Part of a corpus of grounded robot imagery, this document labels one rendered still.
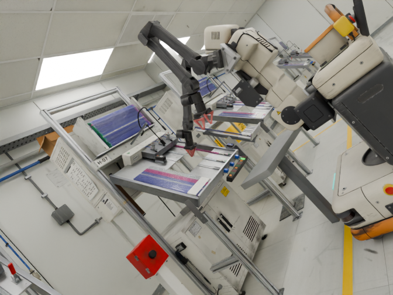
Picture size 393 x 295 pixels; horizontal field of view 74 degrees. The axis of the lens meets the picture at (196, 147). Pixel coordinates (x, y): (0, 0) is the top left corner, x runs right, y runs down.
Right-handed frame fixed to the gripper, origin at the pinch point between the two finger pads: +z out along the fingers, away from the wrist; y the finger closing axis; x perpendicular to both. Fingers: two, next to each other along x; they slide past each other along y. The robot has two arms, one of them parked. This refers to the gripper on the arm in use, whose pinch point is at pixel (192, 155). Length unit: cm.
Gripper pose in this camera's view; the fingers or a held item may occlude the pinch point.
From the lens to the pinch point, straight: 203.5
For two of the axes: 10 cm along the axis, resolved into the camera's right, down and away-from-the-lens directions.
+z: 1.7, 9.1, 3.8
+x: 8.7, 0.4, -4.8
